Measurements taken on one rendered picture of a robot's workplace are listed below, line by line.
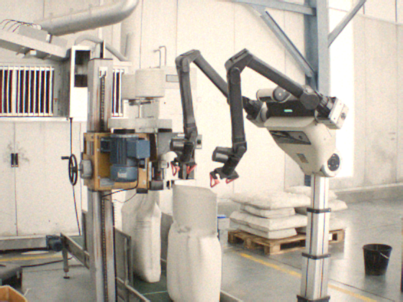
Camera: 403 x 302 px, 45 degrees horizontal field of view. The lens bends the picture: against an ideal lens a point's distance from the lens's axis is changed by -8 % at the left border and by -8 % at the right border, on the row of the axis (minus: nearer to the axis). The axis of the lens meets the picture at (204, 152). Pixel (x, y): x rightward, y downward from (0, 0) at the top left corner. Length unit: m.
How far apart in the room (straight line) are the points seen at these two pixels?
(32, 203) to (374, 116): 6.82
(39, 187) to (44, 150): 0.40
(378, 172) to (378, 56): 2.29
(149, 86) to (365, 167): 7.60
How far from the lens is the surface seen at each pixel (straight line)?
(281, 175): 8.54
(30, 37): 5.28
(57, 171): 5.58
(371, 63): 10.12
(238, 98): 2.22
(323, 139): 2.54
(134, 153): 2.62
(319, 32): 8.71
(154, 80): 2.73
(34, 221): 5.59
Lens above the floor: 1.38
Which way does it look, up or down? 3 degrees down
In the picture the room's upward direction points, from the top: 1 degrees clockwise
